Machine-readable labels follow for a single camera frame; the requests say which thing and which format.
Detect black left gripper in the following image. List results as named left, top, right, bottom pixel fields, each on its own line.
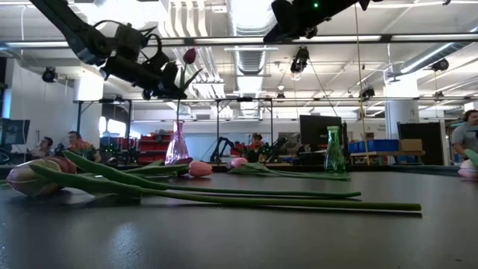
left=99, top=55, right=188, bottom=100

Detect dark red artificial tulip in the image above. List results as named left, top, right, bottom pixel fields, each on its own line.
left=44, top=150, right=362, bottom=199
left=175, top=47, right=203, bottom=124

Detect pink artificial tulip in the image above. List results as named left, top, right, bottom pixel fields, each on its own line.
left=122, top=159, right=213, bottom=178
left=458, top=148, right=478, bottom=181
left=6, top=158, right=422, bottom=212
left=227, top=157, right=352, bottom=182

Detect pink glass vase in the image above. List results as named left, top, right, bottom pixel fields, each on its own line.
left=164, top=120, right=192, bottom=167

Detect red background flowers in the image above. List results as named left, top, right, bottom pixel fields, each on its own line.
left=230, top=143, right=249, bottom=157

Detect orange background flowers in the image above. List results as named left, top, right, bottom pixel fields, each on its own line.
left=70, top=140, right=93, bottom=154

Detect green glass vase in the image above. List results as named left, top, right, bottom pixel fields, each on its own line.
left=323, top=126, right=347, bottom=173

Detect red bins shelf rack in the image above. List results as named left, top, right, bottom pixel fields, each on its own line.
left=137, top=132, right=175, bottom=165

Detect person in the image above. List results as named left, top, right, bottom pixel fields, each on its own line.
left=29, top=136, right=55, bottom=160
left=247, top=132, right=268, bottom=164
left=66, top=130, right=102, bottom=164
left=450, top=109, right=478, bottom=158

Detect black computer monitor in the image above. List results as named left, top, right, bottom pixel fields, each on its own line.
left=0, top=118, right=31, bottom=146
left=299, top=114, right=343, bottom=147

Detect blue storage bins rack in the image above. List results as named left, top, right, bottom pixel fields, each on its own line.
left=347, top=139, right=400, bottom=153

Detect wooden top table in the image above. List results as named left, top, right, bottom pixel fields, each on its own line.
left=349, top=150, right=426, bottom=165

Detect cardboard box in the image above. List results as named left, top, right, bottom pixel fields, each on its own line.
left=399, top=138, right=423, bottom=152

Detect black partition panel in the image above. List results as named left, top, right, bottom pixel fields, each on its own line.
left=397, top=121, right=445, bottom=166

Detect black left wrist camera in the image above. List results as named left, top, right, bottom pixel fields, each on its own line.
left=111, top=22, right=171, bottom=74

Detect black metal station frame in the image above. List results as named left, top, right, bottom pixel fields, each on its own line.
left=75, top=98, right=134, bottom=165
left=215, top=96, right=274, bottom=164

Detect silver ceiling air duct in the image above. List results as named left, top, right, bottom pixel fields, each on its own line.
left=228, top=0, right=276, bottom=120

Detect metal overhead frame bar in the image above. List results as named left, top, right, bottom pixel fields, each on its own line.
left=0, top=32, right=478, bottom=49

